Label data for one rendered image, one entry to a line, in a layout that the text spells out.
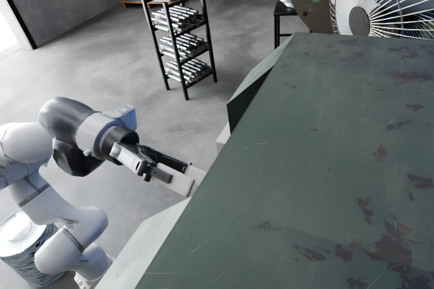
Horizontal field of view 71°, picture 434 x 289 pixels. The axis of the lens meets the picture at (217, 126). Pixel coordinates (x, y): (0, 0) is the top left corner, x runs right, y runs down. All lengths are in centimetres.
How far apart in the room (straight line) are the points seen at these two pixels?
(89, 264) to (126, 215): 100
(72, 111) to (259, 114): 47
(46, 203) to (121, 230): 108
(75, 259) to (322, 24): 145
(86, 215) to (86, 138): 57
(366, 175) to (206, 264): 13
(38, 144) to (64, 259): 43
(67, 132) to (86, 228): 55
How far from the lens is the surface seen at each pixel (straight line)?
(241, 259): 20
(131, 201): 229
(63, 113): 69
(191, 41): 294
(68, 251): 117
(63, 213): 116
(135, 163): 51
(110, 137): 61
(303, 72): 35
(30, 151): 92
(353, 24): 106
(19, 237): 200
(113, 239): 216
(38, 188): 116
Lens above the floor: 168
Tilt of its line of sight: 39 degrees down
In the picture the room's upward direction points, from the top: 9 degrees counter-clockwise
